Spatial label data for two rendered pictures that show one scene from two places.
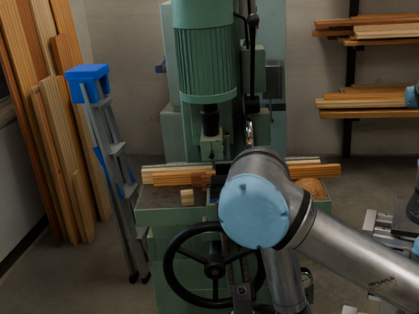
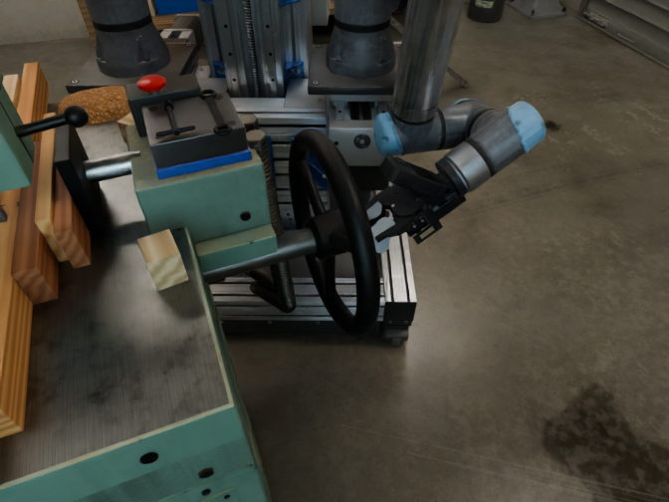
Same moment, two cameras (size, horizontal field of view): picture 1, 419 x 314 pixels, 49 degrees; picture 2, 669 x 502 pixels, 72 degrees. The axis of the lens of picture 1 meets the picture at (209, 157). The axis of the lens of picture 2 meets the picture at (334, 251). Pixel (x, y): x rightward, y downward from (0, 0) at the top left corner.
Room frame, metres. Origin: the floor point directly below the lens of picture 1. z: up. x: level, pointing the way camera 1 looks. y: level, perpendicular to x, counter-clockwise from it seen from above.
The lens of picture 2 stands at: (1.23, 0.43, 1.25)
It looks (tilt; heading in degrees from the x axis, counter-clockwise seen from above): 45 degrees down; 245
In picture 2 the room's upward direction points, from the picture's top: straight up
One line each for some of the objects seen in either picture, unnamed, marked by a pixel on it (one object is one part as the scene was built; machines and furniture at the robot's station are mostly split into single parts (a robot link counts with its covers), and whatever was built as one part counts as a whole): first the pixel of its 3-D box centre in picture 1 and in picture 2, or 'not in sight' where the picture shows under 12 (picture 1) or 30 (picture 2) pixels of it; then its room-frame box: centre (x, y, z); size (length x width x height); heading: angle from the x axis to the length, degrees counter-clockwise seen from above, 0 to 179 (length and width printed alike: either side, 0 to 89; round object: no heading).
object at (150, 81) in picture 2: not in sight; (151, 83); (1.20, -0.09, 1.02); 0.03 x 0.03 x 0.01
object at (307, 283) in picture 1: (302, 279); not in sight; (1.15, -0.26, 0.65); 0.06 x 0.04 x 0.08; 87
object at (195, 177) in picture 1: (226, 178); (40, 212); (1.35, -0.05, 0.92); 0.23 x 0.02 x 0.04; 87
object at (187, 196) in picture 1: (187, 197); (163, 259); (1.24, 0.08, 0.92); 0.04 x 0.03 x 0.04; 94
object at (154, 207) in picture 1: (231, 204); (136, 220); (1.26, -0.06, 0.87); 0.61 x 0.30 x 0.06; 87
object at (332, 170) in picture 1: (245, 175); (24, 183); (1.37, -0.12, 0.92); 0.62 x 0.02 x 0.04; 87
